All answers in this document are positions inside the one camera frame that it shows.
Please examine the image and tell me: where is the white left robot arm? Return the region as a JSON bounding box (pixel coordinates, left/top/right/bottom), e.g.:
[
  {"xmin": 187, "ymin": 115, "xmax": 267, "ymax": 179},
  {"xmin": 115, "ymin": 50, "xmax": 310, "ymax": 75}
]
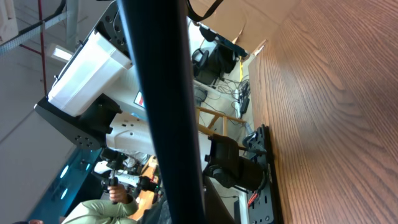
[{"xmin": 34, "ymin": 1, "xmax": 210, "ymax": 169}]

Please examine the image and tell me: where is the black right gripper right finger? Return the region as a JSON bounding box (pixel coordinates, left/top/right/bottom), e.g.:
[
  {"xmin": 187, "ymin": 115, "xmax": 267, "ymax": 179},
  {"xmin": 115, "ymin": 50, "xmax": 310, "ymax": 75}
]
[{"xmin": 203, "ymin": 176, "xmax": 234, "ymax": 224}]

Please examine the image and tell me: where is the Samsung Galaxy smartphone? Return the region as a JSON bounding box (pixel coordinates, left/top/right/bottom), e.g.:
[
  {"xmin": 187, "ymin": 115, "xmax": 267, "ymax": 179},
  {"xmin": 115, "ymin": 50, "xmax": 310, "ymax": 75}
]
[{"xmin": 118, "ymin": 0, "xmax": 206, "ymax": 223}]

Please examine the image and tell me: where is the person in green sleeve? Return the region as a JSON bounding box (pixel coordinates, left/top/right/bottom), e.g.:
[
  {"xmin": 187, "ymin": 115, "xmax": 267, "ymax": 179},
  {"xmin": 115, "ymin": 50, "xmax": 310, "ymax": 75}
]
[{"xmin": 58, "ymin": 184, "xmax": 139, "ymax": 224}]

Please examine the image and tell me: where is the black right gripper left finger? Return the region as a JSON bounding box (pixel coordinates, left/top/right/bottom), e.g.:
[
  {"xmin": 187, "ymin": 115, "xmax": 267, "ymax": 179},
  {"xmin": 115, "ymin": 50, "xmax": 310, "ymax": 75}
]
[{"xmin": 138, "ymin": 198, "xmax": 170, "ymax": 224}]

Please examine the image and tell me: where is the wooden chair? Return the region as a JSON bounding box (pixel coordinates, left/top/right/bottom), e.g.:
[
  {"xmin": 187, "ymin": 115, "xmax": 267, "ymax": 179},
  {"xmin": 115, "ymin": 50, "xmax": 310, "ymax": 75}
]
[{"xmin": 195, "ymin": 106, "xmax": 248, "ymax": 138}]

